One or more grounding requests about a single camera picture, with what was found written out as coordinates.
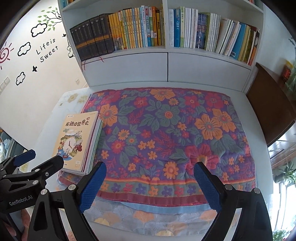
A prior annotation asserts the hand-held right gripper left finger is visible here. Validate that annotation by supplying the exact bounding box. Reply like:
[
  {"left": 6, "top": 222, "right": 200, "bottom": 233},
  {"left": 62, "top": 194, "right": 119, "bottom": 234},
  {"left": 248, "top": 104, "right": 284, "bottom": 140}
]
[{"left": 24, "top": 162, "right": 107, "bottom": 241}]

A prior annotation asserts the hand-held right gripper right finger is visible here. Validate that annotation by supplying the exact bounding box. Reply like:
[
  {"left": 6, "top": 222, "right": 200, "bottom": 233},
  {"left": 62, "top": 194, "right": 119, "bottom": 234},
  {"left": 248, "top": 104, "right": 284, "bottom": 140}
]
[{"left": 193, "top": 162, "right": 273, "bottom": 241}]

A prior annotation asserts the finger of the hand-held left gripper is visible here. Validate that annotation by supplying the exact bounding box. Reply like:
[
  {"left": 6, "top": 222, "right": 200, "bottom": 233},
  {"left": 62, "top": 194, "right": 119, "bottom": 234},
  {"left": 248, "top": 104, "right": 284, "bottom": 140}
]
[
  {"left": 2, "top": 155, "right": 64, "bottom": 184},
  {"left": 0, "top": 149, "right": 36, "bottom": 179}
]

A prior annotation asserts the stack of picture books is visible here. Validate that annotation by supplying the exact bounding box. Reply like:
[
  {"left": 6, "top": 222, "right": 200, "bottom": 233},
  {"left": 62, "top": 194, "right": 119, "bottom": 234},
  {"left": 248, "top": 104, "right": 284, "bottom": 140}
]
[{"left": 53, "top": 111, "right": 104, "bottom": 176}]

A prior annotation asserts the person's left forearm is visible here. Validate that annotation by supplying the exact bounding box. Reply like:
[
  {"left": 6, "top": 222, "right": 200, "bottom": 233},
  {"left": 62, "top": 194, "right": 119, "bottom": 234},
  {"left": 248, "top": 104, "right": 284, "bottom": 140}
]
[{"left": 5, "top": 204, "right": 31, "bottom": 241}]

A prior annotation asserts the row of dark and yellow books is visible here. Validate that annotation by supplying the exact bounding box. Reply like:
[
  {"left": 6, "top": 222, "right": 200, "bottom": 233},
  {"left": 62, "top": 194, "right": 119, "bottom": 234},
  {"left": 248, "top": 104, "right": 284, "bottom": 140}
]
[{"left": 70, "top": 6, "right": 166, "bottom": 62}]

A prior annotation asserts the row of white and blue books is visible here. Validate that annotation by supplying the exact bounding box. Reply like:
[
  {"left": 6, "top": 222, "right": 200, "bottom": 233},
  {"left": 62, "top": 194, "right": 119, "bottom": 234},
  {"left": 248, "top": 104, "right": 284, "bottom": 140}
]
[{"left": 168, "top": 6, "right": 260, "bottom": 66}]

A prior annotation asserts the floral blanket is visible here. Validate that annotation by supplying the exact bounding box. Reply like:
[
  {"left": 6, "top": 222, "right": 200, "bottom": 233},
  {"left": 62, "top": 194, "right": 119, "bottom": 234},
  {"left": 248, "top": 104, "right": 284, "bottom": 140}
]
[{"left": 57, "top": 88, "right": 257, "bottom": 207}]

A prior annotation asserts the green potted plant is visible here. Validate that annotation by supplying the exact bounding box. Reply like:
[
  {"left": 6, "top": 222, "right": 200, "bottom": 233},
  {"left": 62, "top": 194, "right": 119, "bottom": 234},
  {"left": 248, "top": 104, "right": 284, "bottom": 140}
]
[
  {"left": 273, "top": 228, "right": 289, "bottom": 241},
  {"left": 274, "top": 160, "right": 296, "bottom": 186}
]

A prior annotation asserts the brown wooden cabinet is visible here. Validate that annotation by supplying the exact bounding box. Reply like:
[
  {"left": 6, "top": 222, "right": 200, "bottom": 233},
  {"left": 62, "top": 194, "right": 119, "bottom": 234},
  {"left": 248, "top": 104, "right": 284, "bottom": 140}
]
[{"left": 246, "top": 62, "right": 296, "bottom": 147}]

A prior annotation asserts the white bookshelf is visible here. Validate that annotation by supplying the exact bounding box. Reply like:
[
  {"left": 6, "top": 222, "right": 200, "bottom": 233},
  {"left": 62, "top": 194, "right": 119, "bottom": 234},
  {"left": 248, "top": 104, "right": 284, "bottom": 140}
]
[{"left": 57, "top": 0, "right": 265, "bottom": 93}]

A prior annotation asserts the glass vase with green plant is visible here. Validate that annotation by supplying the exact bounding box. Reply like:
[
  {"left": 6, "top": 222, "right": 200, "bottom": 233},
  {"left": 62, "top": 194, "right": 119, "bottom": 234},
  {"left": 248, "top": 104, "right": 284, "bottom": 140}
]
[{"left": 285, "top": 39, "right": 296, "bottom": 93}]

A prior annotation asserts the red and yellow packet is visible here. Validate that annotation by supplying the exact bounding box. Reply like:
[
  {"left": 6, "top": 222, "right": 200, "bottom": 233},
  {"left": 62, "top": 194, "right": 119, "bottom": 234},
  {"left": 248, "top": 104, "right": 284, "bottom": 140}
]
[{"left": 281, "top": 60, "right": 293, "bottom": 80}]

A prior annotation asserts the red sun wall decal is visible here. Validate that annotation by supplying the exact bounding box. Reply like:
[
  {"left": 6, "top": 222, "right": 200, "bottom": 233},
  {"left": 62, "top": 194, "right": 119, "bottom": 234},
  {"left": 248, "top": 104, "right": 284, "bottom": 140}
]
[{"left": 0, "top": 42, "right": 14, "bottom": 70}]

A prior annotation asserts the black lettering wall decal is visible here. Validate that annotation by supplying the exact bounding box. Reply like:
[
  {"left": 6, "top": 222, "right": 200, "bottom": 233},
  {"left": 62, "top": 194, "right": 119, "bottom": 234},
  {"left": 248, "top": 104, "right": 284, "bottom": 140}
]
[{"left": 36, "top": 38, "right": 59, "bottom": 63}]

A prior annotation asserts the bear wall decal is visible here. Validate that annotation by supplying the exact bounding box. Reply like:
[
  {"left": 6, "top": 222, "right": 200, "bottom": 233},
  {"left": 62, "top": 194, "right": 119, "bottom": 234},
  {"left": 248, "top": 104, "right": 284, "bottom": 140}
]
[{"left": 67, "top": 38, "right": 75, "bottom": 58}]

